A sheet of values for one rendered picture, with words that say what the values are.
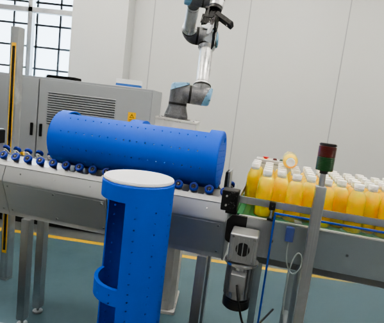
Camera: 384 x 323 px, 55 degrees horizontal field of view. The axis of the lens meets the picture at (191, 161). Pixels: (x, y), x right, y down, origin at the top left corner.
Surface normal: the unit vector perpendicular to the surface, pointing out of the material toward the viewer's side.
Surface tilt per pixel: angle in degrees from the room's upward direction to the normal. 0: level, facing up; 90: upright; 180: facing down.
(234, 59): 90
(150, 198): 90
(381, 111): 90
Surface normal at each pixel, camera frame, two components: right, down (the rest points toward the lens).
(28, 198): -0.24, 0.44
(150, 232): 0.52, 0.20
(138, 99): -0.09, 0.14
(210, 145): -0.13, -0.44
